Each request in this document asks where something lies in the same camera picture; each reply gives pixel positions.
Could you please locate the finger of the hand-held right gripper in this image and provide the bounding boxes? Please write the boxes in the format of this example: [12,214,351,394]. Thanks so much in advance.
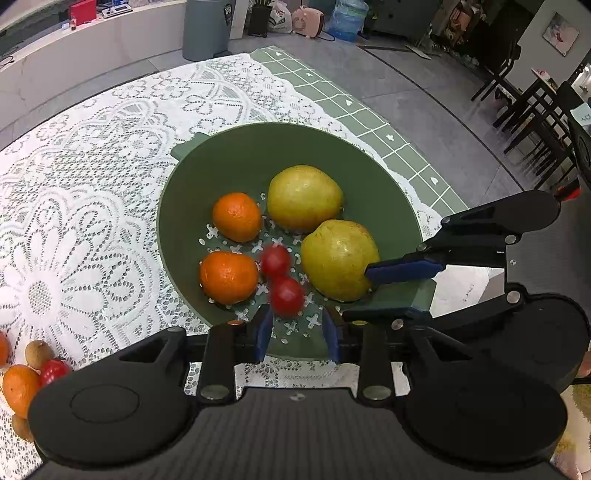
[342,286,525,330]
[365,191,561,284]

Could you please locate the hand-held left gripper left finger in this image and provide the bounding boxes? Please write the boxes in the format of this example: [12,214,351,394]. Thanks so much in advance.
[119,305,274,401]

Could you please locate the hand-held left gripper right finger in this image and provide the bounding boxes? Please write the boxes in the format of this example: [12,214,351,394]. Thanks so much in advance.
[322,318,462,401]

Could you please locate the red cherry tomato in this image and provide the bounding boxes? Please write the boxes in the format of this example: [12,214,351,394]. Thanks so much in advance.
[39,359,72,387]
[269,277,305,318]
[261,244,293,279]

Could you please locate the yellow-green pear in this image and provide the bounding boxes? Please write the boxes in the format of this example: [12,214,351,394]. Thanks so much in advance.
[267,165,345,233]
[301,219,380,303]

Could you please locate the green colander bowl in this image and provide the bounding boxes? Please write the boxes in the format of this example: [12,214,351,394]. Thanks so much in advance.
[156,122,437,361]

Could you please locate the brown kiwi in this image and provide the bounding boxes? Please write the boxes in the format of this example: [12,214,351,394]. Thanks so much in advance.
[24,340,55,370]
[11,413,35,443]

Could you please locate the black dining chair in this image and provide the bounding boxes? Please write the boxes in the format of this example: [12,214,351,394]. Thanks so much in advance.
[493,80,583,190]
[471,45,525,103]

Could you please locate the green checked tablecloth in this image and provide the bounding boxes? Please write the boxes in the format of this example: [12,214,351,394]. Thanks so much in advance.
[249,46,467,210]

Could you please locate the white lace tablecloth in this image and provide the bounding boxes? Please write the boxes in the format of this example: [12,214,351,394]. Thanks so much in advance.
[0,53,504,472]

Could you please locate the grey dresser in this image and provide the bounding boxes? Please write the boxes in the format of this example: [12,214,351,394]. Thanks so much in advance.
[369,0,432,40]

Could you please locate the blue water bottle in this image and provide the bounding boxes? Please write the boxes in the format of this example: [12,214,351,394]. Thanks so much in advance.
[329,0,370,43]

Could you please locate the pink heater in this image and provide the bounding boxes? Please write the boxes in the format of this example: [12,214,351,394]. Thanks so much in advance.
[292,6,326,38]

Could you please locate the white plastic bag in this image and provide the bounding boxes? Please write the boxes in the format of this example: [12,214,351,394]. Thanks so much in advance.
[269,1,294,35]

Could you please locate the long-leaf potted plant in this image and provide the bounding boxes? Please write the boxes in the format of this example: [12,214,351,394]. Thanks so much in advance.
[248,0,273,38]

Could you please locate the grey trash can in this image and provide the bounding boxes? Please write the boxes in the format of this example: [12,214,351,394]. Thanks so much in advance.
[182,0,237,62]

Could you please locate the white TV console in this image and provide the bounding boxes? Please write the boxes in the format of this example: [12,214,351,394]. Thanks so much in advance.
[0,0,188,112]

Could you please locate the red box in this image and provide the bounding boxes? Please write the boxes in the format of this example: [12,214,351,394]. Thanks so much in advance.
[69,0,98,20]

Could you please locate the wall picture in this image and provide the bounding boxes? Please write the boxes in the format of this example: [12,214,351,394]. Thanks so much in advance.
[544,11,580,57]

